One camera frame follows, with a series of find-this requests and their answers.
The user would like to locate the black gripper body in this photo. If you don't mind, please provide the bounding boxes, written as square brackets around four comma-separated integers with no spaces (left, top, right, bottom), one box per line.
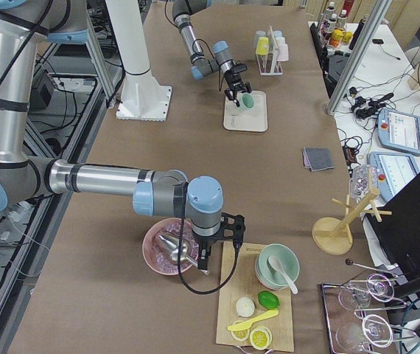
[224,69,247,97]
[195,235,218,271]

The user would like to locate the green cup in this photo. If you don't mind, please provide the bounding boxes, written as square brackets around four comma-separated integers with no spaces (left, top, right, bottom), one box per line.
[239,93,255,111]

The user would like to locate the cream rabbit tray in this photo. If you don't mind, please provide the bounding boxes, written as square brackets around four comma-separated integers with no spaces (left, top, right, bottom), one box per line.
[223,90,268,132]

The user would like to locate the yellow cup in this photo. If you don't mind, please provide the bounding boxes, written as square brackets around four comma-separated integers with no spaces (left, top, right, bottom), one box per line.
[255,36,270,56]

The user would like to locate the pink cup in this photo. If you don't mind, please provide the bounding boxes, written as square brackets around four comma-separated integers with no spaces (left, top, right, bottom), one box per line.
[277,44,289,63]

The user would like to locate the grey cup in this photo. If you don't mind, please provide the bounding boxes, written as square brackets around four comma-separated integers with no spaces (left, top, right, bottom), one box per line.
[253,30,266,49]

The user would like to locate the cream white cup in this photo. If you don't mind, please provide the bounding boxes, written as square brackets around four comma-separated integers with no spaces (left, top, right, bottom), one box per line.
[275,36,286,47]

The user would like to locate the clear glass cup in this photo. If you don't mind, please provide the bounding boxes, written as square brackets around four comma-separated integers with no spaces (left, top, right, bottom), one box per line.
[348,164,379,201]

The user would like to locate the wine glass rack tray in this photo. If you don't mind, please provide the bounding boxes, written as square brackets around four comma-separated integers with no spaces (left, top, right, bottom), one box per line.
[321,258,420,353]

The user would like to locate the metal ice scoop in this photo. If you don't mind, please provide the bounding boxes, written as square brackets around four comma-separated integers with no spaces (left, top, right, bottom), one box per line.
[157,232,197,267]

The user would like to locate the pink ribbed bowl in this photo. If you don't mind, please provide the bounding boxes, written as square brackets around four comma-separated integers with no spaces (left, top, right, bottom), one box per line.
[142,218,198,276]

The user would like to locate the stacked green bowls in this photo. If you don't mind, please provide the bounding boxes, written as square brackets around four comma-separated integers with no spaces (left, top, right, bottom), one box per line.
[254,243,301,290]

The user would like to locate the white ceramic spoon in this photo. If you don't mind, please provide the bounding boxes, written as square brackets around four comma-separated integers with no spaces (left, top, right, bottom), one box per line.
[268,255,298,295]

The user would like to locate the white garlic bulb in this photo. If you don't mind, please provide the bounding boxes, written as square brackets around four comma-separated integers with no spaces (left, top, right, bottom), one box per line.
[235,296,256,318]

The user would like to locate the wooden cutting board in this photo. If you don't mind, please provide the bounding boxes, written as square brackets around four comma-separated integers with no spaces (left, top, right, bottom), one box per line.
[216,243,295,352]

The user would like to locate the green lime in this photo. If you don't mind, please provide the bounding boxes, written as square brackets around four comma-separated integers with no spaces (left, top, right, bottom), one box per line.
[257,291,280,310]

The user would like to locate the yellow plastic knife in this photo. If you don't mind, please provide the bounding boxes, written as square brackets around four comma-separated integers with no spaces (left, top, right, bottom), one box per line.
[227,309,279,331]

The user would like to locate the grey folded cloth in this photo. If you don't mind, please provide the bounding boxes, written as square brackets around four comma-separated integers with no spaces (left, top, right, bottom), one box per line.
[302,147,334,172]

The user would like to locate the lemon half slice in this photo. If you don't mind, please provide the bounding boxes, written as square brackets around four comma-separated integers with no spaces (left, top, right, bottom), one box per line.
[249,326,273,350]

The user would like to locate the wooden mug tree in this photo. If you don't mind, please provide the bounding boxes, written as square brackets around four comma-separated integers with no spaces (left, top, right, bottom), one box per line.
[312,190,392,255]

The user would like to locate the blue teach pendant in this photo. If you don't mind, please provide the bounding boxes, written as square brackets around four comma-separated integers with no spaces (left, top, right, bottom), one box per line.
[377,108,420,156]
[368,152,420,202]

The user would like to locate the black laptop monitor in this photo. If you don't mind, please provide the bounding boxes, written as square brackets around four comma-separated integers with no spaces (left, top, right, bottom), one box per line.
[367,173,420,299]

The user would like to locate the white wire cup rack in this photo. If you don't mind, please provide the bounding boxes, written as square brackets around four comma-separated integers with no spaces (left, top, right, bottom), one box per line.
[255,26,284,76]

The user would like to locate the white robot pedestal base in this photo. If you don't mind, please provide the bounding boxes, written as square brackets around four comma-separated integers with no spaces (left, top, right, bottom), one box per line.
[106,0,172,122]

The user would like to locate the aluminium frame post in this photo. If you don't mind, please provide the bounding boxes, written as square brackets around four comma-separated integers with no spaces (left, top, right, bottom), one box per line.
[326,0,392,116]

